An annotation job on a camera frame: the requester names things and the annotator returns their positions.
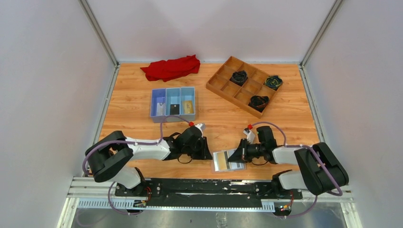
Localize white silver card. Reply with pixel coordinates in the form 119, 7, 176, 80
156, 102, 165, 116

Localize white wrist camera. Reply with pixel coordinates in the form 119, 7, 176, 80
243, 124, 255, 143
188, 122, 206, 136

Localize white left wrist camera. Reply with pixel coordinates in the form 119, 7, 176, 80
188, 122, 206, 136

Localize red cloth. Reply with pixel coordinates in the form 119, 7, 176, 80
140, 55, 201, 82

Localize aluminium frame rail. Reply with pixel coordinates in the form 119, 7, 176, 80
58, 177, 362, 228

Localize gold card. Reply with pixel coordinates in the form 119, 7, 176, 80
213, 151, 230, 171
182, 100, 194, 114

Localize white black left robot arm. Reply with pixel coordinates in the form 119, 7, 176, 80
83, 124, 213, 189

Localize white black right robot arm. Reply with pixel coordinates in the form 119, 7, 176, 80
227, 126, 349, 196

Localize blue three-compartment tray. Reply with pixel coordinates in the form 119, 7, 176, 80
150, 87, 196, 123

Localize silver striped card in sleeve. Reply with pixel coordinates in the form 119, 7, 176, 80
229, 162, 246, 171

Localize black red rolled sock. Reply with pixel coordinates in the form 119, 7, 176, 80
248, 95, 269, 113

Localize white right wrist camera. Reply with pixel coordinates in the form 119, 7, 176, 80
243, 124, 255, 143

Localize black rolled sock in tray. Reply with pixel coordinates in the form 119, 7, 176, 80
230, 70, 248, 86

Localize black yellow rolled sock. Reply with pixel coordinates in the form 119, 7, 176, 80
263, 75, 283, 91

